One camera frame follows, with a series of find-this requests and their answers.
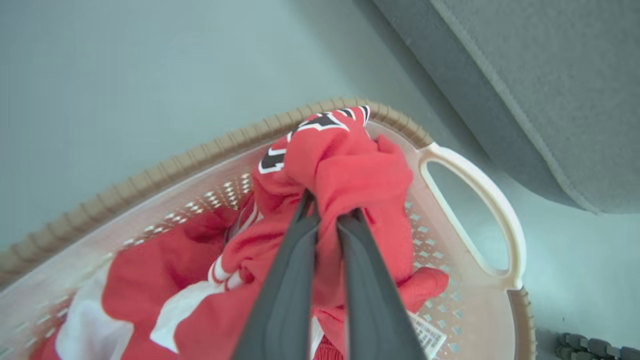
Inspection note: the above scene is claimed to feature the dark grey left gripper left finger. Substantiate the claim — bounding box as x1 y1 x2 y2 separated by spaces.
231 190 322 360

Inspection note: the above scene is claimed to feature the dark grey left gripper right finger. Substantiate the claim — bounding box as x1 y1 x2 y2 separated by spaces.
336 207 429 360

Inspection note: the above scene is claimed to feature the red jersey with white stripes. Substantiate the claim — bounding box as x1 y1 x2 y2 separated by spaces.
30 104 451 360

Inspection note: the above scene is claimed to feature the cream laundry basket brown rim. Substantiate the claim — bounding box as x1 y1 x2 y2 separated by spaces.
0 96 537 360

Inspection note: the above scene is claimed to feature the white barcode label sticker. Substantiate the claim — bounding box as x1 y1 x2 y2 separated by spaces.
407 312 447 360

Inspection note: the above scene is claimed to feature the grey fabric sofa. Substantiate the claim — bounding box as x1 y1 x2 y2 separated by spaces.
372 0 640 216

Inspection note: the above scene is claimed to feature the black ribbed cable chain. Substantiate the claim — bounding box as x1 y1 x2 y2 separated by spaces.
555 332 640 360

